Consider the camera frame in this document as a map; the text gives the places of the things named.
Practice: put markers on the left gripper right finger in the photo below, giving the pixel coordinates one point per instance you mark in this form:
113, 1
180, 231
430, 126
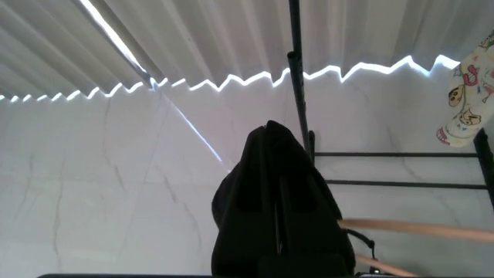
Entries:
312, 239

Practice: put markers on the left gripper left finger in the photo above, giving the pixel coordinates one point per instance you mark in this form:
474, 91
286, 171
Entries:
243, 231

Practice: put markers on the black garment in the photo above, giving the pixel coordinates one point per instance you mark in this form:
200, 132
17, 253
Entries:
281, 146

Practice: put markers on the pink clothes hanger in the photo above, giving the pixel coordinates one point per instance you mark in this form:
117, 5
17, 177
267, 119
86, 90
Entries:
424, 228

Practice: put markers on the cream printed garment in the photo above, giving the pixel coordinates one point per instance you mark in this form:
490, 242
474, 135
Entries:
469, 96

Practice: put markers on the black clothes rack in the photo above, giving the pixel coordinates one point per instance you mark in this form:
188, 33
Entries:
299, 96

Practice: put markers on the white curtain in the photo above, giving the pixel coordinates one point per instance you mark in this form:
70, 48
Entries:
231, 34

